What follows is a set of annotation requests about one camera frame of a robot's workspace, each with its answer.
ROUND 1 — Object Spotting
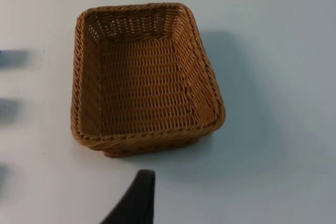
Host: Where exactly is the pale brown wicker basket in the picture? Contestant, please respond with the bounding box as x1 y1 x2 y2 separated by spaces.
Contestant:
69 2 227 157

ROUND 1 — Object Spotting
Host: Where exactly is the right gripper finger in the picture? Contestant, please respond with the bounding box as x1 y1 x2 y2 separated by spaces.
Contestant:
99 169 156 224

